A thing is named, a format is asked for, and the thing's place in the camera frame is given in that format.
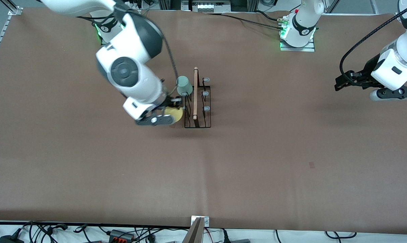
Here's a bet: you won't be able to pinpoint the yellow plastic cup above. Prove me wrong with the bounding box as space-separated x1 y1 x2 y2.
164 106 184 124

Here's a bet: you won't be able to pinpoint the light blue plastic cup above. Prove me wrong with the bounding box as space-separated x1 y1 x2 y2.
176 76 193 96

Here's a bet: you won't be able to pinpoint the black wire cup holder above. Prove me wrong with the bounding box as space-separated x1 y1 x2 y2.
184 67 212 129

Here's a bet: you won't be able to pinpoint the grey electronics box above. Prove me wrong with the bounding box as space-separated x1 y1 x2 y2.
189 0 232 13

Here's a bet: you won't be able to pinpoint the black box orange connectors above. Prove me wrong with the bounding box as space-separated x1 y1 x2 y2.
108 229 135 243

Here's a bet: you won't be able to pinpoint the black power adapter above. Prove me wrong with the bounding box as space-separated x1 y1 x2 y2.
0 234 25 243

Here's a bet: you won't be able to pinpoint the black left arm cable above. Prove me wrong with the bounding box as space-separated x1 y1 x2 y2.
340 0 407 76

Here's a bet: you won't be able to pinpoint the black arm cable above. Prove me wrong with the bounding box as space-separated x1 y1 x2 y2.
340 0 407 76
114 2 179 81

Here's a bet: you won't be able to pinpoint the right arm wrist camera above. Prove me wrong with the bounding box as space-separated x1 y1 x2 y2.
135 114 176 127

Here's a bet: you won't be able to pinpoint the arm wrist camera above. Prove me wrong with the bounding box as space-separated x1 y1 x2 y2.
135 114 176 127
370 86 407 102

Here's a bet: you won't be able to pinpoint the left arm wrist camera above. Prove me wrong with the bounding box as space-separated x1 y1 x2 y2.
370 86 407 102

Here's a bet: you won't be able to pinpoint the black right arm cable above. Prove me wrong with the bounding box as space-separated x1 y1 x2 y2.
114 2 179 81

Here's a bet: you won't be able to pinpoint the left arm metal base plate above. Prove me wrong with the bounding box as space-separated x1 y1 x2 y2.
280 38 316 52

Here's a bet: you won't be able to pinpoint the black cable on table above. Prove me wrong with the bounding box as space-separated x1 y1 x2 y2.
220 12 282 30

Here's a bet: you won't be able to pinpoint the metal mounting bracket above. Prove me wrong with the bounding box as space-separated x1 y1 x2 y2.
191 216 210 227

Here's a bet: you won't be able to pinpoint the grey camera pole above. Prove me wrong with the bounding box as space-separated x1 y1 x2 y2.
181 218 206 243

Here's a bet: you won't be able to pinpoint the black looped floor cable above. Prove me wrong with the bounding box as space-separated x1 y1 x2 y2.
324 231 358 239

